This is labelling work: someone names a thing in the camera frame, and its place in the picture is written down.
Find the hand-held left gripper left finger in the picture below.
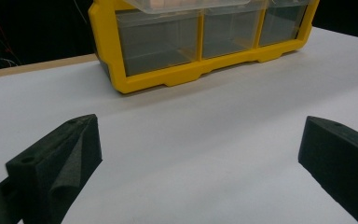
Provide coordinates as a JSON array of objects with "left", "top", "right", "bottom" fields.
[{"left": 5, "top": 113, "right": 103, "bottom": 224}]

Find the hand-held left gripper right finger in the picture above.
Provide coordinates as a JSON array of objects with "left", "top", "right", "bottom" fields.
[{"left": 297, "top": 115, "right": 358, "bottom": 224}]

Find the yellow drawer cabinet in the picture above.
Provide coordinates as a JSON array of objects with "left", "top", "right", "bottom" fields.
[{"left": 88, "top": 0, "right": 321, "bottom": 95}]

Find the clear plastic drawer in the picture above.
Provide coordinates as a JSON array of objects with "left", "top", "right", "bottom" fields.
[
  {"left": 258, "top": 1, "right": 309, "bottom": 48},
  {"left": 122, "top": 0, "right": 267, "bottom": 15},
  {"left": 202, "top": 7, "right": 264, "bottom": 60},
  {"left": 115, "top": 8, "right": 200, "bottom": 77}
]

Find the white table cover sheet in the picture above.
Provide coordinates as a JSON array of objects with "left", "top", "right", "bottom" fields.
[{"left": 0, "top": 26, "right": 358, "bottom": 224}]

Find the red cable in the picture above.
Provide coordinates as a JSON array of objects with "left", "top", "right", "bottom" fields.
[{"left": 0, "top": 3, "right": 22, "bottom": 64}]

